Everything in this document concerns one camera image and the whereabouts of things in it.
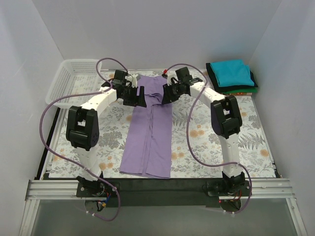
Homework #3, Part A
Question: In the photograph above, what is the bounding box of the purple t shirt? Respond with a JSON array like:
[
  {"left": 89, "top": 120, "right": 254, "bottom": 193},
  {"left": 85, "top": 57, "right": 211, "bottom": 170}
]
[{"left": 120, "top": 75, "right": 173, "bottom": 179}]

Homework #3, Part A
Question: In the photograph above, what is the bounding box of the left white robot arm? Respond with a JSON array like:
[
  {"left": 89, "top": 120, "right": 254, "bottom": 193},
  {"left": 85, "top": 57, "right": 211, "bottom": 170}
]
[{"left": 66, "top": 70, "right": 147, "bottom": 196}]

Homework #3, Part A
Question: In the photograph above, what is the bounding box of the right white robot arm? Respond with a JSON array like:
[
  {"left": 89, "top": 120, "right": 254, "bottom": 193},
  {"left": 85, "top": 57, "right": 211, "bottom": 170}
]
[{"left": 162, "top": 64, "right": 246, "bottom": 193}]

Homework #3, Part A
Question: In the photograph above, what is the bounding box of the black folded t shirt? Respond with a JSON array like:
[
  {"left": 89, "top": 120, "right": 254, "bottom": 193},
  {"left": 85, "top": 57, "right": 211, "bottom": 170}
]
[{"left": 206, "top": 63, "right": 258, "bottom": 93}]

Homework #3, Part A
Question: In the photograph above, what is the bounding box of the teal folded t shirt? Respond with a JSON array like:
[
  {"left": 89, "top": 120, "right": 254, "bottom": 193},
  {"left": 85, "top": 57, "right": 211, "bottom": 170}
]
[{"left": 210, "top": 59, "right": 254, "bottom": 88}]

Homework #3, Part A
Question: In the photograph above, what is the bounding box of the white plastic basket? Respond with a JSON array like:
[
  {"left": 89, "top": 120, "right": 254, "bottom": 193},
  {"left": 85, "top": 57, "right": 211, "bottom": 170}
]
[{"left": 45, "top": 59, "right": 102, "bottom": 104}]

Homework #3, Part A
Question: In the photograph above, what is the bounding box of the floral table cloth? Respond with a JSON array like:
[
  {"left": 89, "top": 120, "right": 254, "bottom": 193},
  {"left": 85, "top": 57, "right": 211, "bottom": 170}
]
[{"left": 46, "top": 95, "right": 276, "bottom": 179}]

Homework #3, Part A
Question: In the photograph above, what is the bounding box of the green folded t shirt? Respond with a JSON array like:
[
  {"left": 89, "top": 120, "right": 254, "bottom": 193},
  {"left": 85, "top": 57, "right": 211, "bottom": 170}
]
[{"left": 222, "top": 87, "right": 258, "bottom": 96}]

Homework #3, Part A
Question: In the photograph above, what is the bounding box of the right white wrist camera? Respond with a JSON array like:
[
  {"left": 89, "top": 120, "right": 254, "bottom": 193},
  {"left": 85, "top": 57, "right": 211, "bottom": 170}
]
[{"left": 161, "top": 69, "right": 177, "bottom": 86}]

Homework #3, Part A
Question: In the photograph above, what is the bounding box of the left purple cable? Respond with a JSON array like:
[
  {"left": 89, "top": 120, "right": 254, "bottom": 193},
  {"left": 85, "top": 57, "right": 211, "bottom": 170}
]
[{"left": 40, "top": 57, "right": 122, "bottom": 222}]

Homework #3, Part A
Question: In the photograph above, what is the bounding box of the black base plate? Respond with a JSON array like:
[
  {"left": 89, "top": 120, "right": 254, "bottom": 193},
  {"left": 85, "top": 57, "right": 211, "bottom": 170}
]
[{"left": 76, "top": 177, "right": 250, "bottom": 207}]

